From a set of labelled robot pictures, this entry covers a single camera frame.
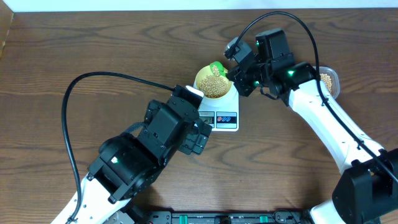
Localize green plastic measuring scoop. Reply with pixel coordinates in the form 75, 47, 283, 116
210, 61, 226, 77

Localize white digital kitchen scale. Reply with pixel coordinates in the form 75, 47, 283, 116
199, 84, 239, 132

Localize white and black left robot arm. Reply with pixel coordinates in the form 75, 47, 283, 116
54, 85, 212, 223

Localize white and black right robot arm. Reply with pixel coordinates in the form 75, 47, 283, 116
224, 29, 397, 223

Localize soybeans in yellow bowl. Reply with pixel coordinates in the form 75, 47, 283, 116
199, 75, 229, 98

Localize yellow plastic bowl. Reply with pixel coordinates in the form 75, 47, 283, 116
195, 62, 233, 99

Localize clear plastic container of soybeans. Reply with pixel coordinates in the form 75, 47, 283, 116
320, 67, 340, 99

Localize black mounting rail with clamps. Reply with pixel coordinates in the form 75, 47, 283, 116
137, 209, 313, 224

